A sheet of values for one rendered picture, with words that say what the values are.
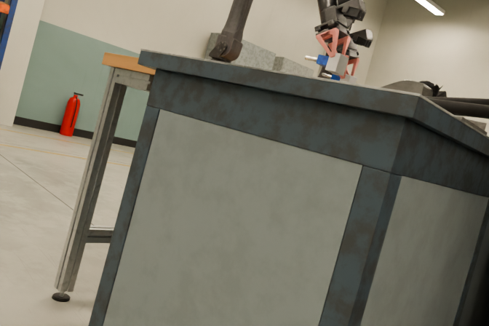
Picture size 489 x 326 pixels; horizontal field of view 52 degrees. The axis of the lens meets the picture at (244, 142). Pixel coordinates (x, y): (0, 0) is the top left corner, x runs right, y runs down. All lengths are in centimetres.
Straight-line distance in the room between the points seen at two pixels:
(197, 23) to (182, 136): 670
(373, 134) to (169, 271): 53
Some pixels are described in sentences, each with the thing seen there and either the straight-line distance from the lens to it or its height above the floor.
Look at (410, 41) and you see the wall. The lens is 1052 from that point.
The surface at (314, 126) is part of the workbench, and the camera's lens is 91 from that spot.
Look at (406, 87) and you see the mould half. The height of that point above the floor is 91.
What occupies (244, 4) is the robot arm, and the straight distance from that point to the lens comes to 169.
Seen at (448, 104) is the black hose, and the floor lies 84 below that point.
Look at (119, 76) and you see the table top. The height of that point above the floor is 73.
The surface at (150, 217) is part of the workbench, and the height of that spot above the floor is 43.
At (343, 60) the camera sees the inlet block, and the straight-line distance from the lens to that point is 150.
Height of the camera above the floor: 68
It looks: 2 degrees down
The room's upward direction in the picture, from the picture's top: 15 degrees clockwise
